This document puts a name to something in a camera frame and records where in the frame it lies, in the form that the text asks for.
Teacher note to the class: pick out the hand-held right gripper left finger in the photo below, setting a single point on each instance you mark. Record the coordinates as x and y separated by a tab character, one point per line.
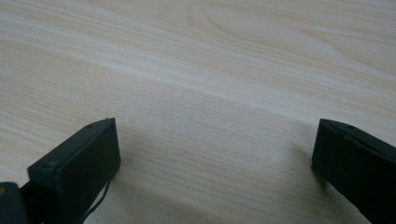
81	165

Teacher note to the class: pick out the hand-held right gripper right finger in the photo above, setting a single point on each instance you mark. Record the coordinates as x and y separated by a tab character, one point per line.
358	165

